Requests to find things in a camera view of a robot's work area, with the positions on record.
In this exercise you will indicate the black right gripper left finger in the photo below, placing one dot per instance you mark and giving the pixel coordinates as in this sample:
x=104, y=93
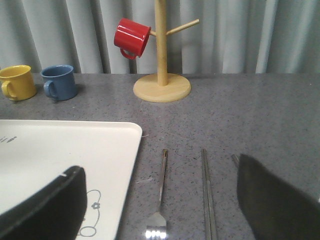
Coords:
x=56, y=212

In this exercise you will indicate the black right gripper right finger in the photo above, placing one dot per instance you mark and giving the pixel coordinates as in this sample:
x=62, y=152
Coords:
x=274, y=209

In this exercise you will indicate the silver metal chopstick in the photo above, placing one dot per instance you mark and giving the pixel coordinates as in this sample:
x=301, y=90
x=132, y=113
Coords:
x=210, y=228

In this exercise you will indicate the silver metal fork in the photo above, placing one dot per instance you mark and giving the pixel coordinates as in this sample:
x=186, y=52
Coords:
x=156, y=224

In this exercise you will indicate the beige rabbit serving tray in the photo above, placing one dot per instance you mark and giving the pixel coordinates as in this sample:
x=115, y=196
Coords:
x=34, y=152

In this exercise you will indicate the blue enamel mug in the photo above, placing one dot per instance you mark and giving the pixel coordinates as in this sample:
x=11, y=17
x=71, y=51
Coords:
x=59, y=83

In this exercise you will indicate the yellow enamel mug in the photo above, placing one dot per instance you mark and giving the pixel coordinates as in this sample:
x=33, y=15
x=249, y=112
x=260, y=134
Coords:
x=17, y=82

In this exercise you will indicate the wooden mug tree stand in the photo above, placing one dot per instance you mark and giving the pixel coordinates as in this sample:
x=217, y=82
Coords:
x=163, y=87

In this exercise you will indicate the grey pleated curtain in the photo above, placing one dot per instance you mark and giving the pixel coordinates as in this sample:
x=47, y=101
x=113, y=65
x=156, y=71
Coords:
x=233, y=36

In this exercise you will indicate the red enamel mug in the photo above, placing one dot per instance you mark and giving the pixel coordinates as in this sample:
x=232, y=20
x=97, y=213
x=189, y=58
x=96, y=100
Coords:
x=131, y=38

